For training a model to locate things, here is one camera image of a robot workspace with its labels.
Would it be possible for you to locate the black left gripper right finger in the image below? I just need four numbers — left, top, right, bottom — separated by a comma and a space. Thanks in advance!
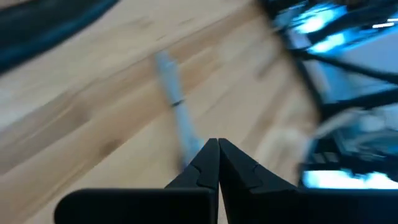
218, 138, 398, 224

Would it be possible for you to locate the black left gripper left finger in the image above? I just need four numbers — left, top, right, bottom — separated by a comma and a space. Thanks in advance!
54, 138, 220, 224

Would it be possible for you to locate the light blue USB cable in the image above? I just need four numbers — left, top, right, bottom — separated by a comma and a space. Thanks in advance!
154, 51, 205, 171

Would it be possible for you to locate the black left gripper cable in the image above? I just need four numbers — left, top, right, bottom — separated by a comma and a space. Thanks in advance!
0, 0, 119, 75

